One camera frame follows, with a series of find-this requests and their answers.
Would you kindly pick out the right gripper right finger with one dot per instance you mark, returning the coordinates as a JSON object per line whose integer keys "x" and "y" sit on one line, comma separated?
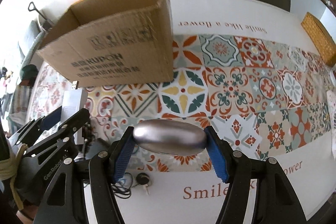
{"x": 275, "y": 201}

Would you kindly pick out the small black round keychain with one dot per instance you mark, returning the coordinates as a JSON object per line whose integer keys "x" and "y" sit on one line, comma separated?
{"x": 144, "y": 180}

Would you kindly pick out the white square power adapter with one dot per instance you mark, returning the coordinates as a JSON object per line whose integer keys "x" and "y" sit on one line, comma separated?
{"x": 73, "y": 101}

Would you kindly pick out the silver oval mouse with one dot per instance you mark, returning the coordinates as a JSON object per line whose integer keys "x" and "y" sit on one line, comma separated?
{"x": 170, "y": 137}

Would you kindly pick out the patterned tile table mat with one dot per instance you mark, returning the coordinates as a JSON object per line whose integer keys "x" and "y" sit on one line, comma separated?
{"x": 267, "y": 99}

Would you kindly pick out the woven wicker basket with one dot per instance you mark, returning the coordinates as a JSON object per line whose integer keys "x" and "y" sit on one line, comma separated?
{"x": 320, "y": 37}

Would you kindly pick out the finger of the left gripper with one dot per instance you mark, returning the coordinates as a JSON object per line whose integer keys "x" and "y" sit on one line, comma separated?
{"x": 23, "y": 132}
{"x": 68, "y": 129}

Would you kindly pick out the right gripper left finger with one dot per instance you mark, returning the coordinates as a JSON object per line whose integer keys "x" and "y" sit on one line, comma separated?
{"x": 64, "y": 199}

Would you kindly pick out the brown cardboard box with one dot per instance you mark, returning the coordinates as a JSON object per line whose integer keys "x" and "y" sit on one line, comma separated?
{"x": 111, "y": 42}

